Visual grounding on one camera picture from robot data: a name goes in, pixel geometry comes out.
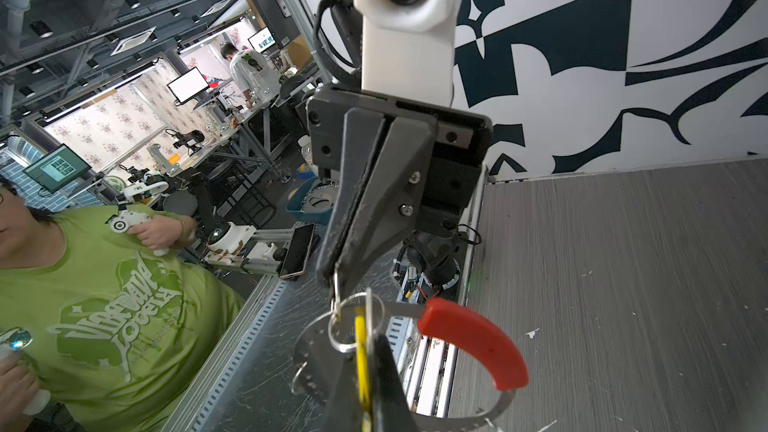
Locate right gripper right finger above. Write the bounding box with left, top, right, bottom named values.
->
left=369, top=334, right=419, bottom=432

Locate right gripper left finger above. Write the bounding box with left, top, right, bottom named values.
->
left=321, top=351, right=363, bottom=432

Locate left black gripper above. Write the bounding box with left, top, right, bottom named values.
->
left=307, top=85, right=493, bottom=299

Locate yellow capped key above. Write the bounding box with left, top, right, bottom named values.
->
left=354, top=314, right=372, bottom=432

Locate large wire keyring red sleeve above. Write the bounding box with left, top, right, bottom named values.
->
left=291, top=290, right=529, bottom=431

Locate black smartphone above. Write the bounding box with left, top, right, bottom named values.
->
left=279, top=224, right=315, bottom=280

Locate seated person white shirt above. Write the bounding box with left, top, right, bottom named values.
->
left=220, top=42, right=281, bottom=107

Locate operator in green shirt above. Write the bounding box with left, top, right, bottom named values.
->
left=1, top=181, right=244, bottom=431

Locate computer monitor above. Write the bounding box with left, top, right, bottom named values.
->
left=23, top=144, right=91, bottom=193

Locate teal bin with chain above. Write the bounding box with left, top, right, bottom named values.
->
left=285, top=178, right=339, bottom=226

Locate white slotted cable duct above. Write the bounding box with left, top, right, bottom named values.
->
left=161, top=276, right=287, bottom=432

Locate white teleoperation handle device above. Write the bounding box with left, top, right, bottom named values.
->
left=202, top=222, right=294, bottom=275

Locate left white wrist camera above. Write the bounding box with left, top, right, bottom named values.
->
left=354, top=0, right=462, bottom=107

